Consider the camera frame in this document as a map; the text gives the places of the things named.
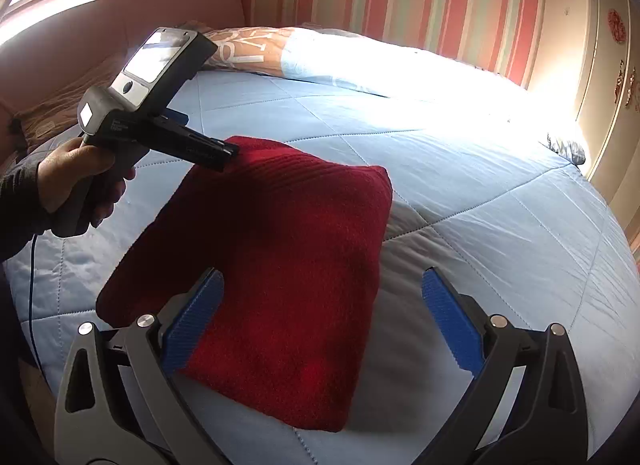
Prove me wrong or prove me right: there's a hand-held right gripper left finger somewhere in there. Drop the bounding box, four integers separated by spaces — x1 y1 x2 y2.
52 267 228 465

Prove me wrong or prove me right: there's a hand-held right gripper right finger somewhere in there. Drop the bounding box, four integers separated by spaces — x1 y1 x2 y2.
415 267 591 465

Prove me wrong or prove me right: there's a red knitted sweater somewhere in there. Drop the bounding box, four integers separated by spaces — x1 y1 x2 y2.
96 135 394 434

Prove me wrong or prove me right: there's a person's left forearm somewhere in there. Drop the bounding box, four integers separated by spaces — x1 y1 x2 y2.
0 155 51 266

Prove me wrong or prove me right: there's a person's left hand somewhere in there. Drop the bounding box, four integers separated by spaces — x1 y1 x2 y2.
37 138 137 230

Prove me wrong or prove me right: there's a pink padded headboard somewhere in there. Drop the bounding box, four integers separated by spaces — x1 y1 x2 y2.
0 0 246 146

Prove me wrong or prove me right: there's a brown pillow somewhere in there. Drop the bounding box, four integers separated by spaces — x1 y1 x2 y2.
12 52 131 151

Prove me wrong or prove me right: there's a light blue quilted bed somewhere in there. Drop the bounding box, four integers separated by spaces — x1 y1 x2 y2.
5 70 640 465

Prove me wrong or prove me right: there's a printed light blue duvet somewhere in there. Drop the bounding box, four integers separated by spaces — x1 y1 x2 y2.
197 25 588 167

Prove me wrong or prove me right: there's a cream wardrobe with red ornaments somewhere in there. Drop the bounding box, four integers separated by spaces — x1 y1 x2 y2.
575 0 640 241

